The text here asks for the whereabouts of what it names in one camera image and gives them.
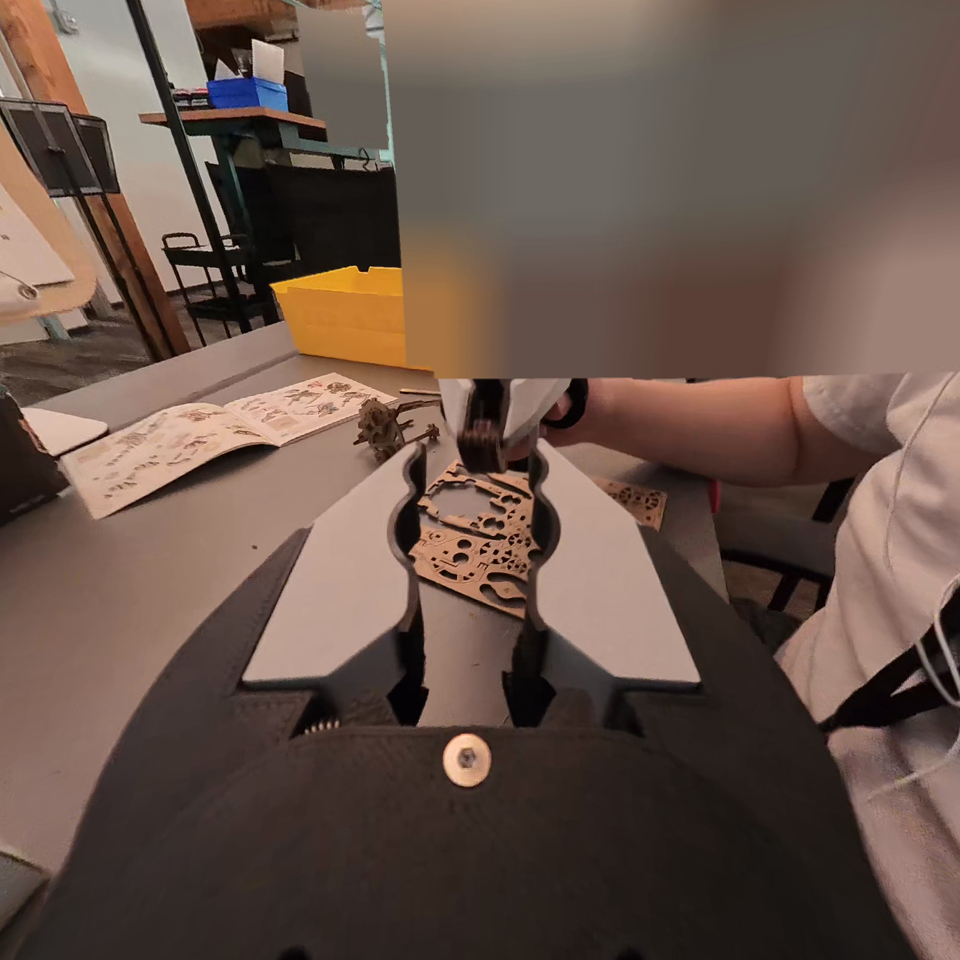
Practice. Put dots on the black chair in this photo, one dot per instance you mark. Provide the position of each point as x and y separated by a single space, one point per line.
780 525

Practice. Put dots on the black fabric panel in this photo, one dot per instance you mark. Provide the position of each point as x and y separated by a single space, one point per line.
330 217

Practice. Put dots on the black framed sign stand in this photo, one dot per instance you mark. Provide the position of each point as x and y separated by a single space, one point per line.
52 146

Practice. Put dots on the partly built wooden model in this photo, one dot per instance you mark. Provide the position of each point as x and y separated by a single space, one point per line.
381 431

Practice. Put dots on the laser-cut wooden parts sheet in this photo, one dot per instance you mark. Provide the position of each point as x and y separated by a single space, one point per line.
465 555

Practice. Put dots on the black metal pole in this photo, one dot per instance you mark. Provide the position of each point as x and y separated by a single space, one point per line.
184 142

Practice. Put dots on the yellow plastic bin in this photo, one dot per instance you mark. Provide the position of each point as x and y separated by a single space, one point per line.
345 315

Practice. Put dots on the person's right hand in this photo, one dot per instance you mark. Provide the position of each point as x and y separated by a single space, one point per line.
611 412

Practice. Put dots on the dark brown box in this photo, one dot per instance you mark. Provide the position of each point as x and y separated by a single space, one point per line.
26 465

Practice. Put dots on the wooden top green-frame table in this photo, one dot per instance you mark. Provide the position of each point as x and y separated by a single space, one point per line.
240 117

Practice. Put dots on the white flat pad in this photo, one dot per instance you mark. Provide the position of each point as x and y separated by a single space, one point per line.
64 429

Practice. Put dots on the open instruction booklet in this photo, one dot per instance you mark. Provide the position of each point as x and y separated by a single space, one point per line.
195 442

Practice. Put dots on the person's white shirt torso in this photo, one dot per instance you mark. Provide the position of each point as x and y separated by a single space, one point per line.
900 525

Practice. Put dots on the dark round wooden gear part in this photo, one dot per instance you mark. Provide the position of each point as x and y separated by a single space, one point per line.
481 448

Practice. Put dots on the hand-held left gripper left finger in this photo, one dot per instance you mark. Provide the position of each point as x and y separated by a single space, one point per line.
337 600

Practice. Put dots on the thin wooden stick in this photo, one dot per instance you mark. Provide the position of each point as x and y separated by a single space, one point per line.
418 391

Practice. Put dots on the blue plastic bin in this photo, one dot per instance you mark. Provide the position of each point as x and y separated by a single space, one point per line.
247 94

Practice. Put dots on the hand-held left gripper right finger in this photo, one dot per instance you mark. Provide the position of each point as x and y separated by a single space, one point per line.
607 600

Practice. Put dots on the white paper sheet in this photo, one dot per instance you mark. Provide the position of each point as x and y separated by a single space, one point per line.
268 58

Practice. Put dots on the person's right forearm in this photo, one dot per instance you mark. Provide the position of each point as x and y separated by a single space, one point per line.
712 427

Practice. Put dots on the wooden beam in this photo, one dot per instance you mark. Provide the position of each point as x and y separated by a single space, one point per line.
45 52

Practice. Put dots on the black metal cart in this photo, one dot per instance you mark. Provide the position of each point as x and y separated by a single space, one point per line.
225 292

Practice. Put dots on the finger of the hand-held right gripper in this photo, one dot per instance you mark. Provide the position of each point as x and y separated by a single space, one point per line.
454 401
529 409

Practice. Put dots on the small wooden parts sheet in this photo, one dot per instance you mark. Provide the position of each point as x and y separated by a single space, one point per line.
637 501

